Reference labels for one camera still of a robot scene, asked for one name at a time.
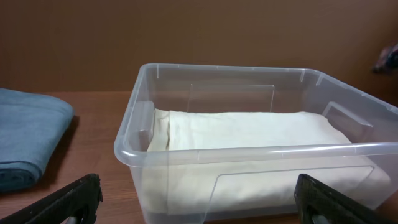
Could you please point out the clear plastic storage container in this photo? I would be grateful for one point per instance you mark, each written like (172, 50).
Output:
(369, 123)

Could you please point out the red navy plaid cloth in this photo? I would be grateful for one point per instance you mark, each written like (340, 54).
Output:
(387, 61)

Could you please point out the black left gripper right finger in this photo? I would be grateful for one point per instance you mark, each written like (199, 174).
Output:
(318, 203)

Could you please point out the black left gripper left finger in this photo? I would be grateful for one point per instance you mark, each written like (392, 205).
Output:
(79, 200)

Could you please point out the folded blue cloth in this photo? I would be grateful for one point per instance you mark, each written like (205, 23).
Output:
(31, 127)

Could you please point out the cream cloth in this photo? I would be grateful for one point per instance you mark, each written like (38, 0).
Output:
(217, 187)

